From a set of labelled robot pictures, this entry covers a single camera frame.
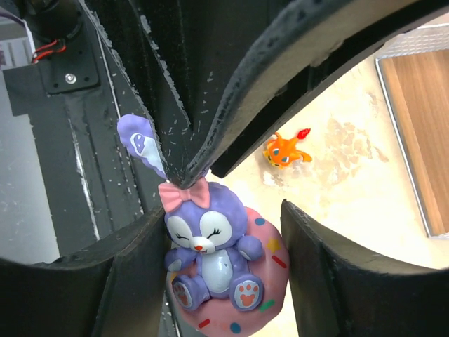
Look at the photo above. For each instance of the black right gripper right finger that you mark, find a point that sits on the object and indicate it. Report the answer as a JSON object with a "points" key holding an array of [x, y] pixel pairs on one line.
{"points": [[340, 288]]}

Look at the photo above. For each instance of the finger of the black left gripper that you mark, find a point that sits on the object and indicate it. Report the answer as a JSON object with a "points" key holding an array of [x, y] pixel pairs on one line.
{"points": [[144, 40], [309, 45]]}

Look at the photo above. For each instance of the white wire wooden shelf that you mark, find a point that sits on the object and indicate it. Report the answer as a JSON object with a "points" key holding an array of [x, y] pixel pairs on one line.
{"points": [[413, 73]]}

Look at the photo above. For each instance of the orange dragon toy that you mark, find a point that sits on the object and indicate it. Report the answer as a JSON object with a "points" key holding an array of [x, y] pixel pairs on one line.
{"points": [[282, 152]]}

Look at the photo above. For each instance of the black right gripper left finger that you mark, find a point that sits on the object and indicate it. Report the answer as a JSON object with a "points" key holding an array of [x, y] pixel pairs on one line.
{"points": [[113, 287]]}

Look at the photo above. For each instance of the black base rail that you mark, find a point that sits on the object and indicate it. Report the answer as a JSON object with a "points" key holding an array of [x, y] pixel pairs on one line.
{"points": [[61, 143]]}

